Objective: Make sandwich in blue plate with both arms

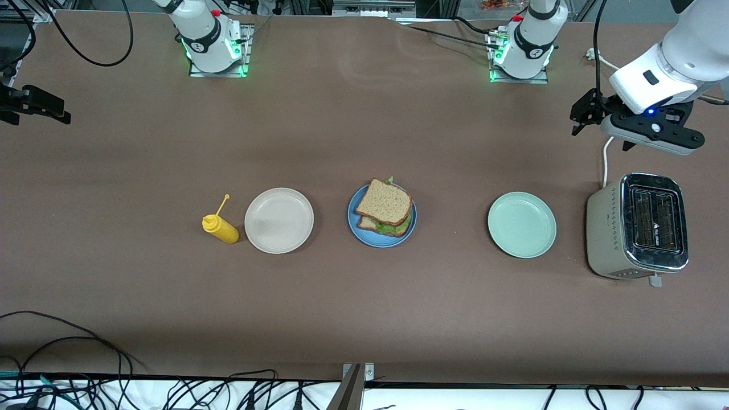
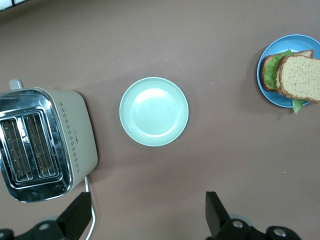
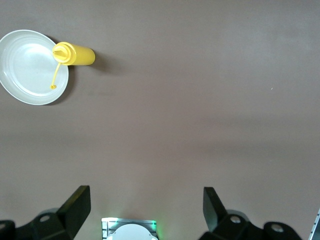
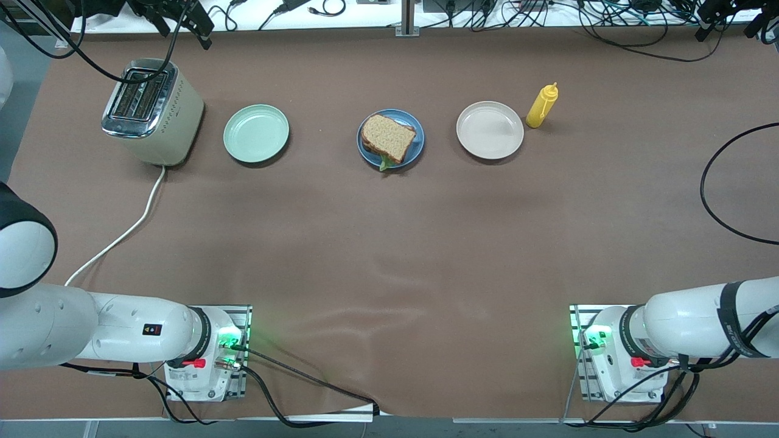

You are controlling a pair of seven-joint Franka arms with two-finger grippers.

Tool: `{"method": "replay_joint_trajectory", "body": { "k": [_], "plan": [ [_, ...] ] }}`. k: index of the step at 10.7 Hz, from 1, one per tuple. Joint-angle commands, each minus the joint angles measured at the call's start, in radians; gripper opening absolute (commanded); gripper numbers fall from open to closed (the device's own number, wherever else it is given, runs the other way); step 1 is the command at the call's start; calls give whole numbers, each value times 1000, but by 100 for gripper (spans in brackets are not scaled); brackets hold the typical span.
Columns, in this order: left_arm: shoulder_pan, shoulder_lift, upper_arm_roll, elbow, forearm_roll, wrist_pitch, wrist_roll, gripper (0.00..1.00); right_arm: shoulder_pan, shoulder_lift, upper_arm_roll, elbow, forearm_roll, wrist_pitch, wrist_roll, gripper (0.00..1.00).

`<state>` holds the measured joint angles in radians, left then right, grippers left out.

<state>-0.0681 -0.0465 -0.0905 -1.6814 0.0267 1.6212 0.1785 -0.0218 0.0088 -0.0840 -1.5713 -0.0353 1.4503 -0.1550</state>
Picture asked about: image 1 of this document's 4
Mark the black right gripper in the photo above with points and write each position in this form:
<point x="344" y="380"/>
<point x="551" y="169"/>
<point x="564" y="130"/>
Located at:
<point x="21" y="99"/>

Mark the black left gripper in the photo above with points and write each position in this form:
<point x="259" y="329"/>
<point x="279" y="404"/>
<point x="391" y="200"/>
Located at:
<point x="594" y="107"/>

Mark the yellow mustard squeeze bottle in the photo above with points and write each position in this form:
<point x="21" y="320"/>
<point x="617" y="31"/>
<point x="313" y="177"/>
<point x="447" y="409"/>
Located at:
<point x="225" y="230"/>

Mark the brown bread slice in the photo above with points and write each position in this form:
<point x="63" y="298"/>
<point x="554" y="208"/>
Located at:
<point x="365" y="224"/>
<point x="384" y="200"/>

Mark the green lettuce leaf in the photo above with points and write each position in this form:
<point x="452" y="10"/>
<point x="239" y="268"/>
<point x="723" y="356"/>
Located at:
<point x="392" y="229"/>

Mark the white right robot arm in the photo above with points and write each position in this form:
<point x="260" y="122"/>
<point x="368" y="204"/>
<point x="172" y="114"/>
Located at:
<point x="208" y="37"/>

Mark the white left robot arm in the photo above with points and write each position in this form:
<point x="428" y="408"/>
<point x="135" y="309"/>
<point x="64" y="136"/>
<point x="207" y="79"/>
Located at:
<point x="683" y="45"/>

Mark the mint green round plate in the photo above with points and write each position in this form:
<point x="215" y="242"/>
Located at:
<point x="521" y="225"/>

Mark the blue round plate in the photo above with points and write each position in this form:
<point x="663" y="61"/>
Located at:
<point x="367" y="239"/>

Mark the beige round plate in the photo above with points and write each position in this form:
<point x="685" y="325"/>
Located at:
<point x="279" y="221"/>

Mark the beige chrome toaster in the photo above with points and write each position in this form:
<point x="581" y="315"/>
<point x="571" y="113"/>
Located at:
<point x="606" y="228"/>

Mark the orange snack packet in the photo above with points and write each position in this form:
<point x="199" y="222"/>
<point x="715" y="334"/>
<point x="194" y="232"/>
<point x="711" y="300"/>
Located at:
<point x="495" y="4"/>

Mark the brown table cover sheet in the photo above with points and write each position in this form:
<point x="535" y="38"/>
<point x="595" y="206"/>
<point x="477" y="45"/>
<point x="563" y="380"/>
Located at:
<point x="455" y="319"/>

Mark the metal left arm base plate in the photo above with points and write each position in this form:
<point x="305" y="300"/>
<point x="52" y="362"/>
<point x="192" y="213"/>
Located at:
<point x="521" y="81"/>

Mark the silver metal frame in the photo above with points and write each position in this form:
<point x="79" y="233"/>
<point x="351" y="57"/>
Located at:
<point x="373" y="8"/>

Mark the aluminium table edge bracket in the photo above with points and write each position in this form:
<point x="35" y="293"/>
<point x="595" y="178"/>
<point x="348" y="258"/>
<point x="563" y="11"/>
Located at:
<point x="350" y="393"/>

